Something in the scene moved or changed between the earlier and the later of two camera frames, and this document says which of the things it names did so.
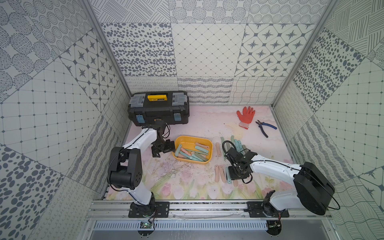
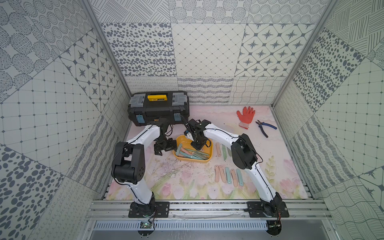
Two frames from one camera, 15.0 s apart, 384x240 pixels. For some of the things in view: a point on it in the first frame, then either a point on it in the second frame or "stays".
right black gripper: [232, 176] → [198, 147]
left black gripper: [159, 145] stays
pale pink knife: [217, 174] stays
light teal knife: [228, 180] stays
